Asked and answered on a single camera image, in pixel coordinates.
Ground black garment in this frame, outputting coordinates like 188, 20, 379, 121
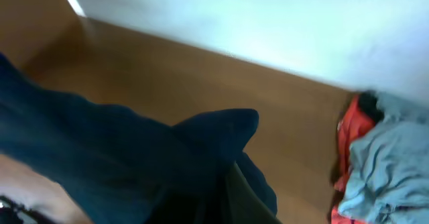
358, 91, 384, 123

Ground navy blue shorts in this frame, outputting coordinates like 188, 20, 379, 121
1, 58, 277, 223

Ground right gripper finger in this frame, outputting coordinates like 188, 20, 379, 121
225, 163, 282, 224

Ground grey t-shirt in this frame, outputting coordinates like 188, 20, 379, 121
339, 91, 428, 224

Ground red printed t-shirt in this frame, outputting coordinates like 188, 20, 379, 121
330, 94, 376, 224

